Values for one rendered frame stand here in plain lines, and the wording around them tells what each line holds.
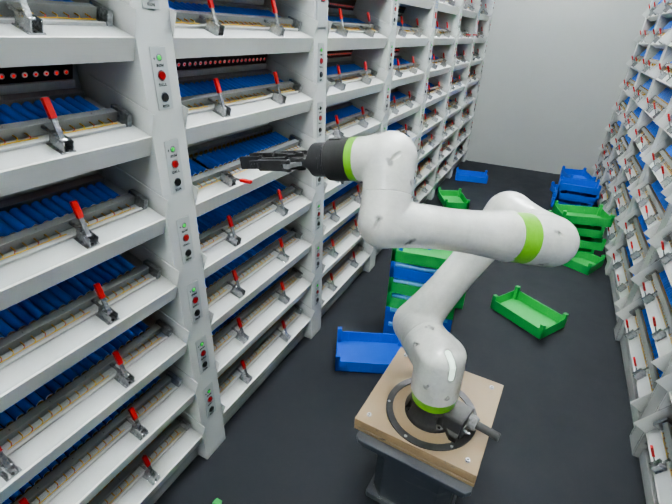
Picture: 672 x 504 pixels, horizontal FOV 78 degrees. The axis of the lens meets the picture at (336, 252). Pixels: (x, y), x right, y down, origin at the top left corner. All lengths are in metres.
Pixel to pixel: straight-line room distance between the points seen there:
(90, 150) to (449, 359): 0.90
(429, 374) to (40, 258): 0.88
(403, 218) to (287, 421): 1.05
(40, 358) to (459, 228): 0.87
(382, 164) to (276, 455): 1.09
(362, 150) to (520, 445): 1.25
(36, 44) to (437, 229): 0.76
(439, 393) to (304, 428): 0.65
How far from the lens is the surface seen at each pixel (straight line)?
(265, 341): 1.77
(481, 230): 0.93
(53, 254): 0.95
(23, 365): 1.01
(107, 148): 0.94
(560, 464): 1.77
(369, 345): 1.97
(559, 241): 1.04
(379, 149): 0.83
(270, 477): 1.54
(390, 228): 0.81
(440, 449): 1.23
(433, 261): 1.80
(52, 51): 0.89
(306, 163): 0.93
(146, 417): 1.33
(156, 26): 1.02
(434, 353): 1.11
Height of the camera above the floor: 1.28
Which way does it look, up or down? 28 degrees down
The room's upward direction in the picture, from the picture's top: 2 degrees clockwise
